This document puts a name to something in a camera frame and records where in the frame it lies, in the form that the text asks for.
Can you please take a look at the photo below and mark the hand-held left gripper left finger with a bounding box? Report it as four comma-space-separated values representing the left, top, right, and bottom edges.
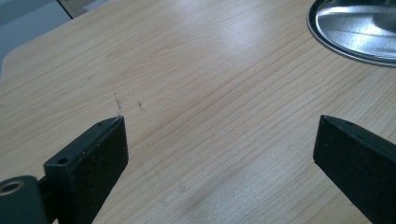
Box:
43, 115, 130, 224

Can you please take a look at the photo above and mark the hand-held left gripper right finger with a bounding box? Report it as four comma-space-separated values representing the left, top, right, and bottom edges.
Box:
312, 114, 396, 224

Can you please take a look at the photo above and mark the round metal plate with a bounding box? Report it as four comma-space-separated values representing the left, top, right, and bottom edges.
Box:
306, 0, 396, 68

